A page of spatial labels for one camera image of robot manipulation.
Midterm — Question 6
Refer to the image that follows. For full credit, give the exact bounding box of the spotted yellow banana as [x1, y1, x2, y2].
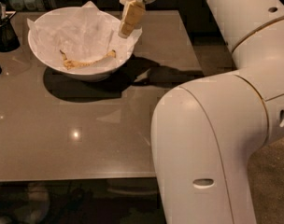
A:
[60, 49, 116, 70]

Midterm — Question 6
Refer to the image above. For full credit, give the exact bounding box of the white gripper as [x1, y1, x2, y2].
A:
[119, 0, 156, 38]

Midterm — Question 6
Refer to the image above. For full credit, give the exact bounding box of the white ceramic bowl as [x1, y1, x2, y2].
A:
[27, 6, 136, 83]

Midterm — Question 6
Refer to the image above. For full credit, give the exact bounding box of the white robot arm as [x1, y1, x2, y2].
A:
[151, 0, 284, 224]

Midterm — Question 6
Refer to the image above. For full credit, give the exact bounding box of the dark wire utensil holder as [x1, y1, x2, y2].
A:
[0, 2, 20, 52]

